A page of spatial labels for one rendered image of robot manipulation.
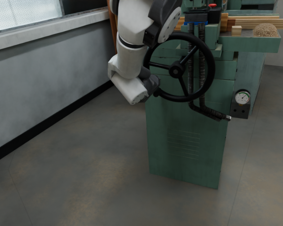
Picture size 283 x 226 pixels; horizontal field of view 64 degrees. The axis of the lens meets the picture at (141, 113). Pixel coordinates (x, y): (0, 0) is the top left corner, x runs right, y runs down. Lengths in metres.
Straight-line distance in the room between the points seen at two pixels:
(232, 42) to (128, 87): 0.55
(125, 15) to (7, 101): 1.61
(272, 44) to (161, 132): 0.69
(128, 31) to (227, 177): 1.29
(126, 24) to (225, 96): 0.76
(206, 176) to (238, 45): 0.78
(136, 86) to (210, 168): 0.87
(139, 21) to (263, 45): 0.68
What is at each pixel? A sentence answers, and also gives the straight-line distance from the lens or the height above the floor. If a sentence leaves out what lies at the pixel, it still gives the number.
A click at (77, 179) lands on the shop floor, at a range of 1.65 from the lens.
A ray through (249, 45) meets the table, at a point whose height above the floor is 0.87.
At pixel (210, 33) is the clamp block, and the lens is 0.96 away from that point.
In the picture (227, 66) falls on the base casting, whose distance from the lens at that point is 1.09.
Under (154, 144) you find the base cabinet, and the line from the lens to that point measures 1.39.
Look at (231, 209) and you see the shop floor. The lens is 1.46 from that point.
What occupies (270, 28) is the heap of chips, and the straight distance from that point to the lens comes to 1.09.
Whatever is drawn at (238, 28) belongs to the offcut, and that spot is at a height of 0.93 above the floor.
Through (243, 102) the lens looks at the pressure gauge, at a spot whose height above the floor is 0.64.
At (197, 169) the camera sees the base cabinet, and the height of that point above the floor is 0.13.
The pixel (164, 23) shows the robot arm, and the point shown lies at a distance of 0.46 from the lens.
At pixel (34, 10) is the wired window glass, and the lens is 2.18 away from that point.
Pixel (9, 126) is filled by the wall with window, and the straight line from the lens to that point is 2.05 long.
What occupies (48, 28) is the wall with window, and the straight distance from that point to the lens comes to 2.08.
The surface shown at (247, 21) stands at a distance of 1.20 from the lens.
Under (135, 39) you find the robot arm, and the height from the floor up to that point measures 1.02.
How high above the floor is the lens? 1.13
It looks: 31 degrees down
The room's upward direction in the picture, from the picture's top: 4 degrees counter-clockwise
